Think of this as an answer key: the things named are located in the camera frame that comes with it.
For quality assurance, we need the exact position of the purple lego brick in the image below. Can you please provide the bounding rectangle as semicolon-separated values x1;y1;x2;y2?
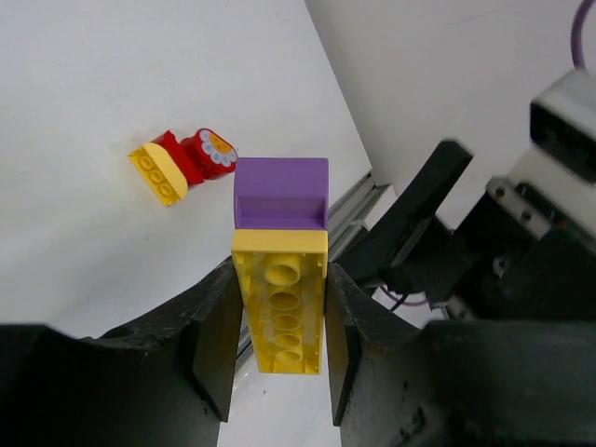
233;157;330;230

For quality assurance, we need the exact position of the red flower print block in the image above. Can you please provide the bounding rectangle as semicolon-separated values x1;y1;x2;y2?
181;128;238;180

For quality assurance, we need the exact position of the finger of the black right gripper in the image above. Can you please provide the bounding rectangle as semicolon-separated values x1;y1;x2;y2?
336;139;472;291

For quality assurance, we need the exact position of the yellow lego brick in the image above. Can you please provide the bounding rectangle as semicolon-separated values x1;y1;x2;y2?
128;142;188;207

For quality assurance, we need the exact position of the red lego brick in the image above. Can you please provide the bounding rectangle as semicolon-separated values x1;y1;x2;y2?
152;130;205;187

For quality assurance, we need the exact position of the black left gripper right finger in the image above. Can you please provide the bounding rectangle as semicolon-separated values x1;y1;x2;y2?
325;264;595;446

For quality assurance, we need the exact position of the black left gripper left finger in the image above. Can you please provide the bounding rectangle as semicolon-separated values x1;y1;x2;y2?
1;260;242;446

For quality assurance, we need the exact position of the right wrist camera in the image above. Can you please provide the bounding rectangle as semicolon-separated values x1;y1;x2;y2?
508;70;595;189

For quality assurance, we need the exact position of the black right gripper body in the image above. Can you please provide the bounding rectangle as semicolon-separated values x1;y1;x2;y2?
379;177;595;321

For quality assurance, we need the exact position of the long yellow lego plate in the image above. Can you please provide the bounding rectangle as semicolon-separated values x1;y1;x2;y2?
231;229;329;375

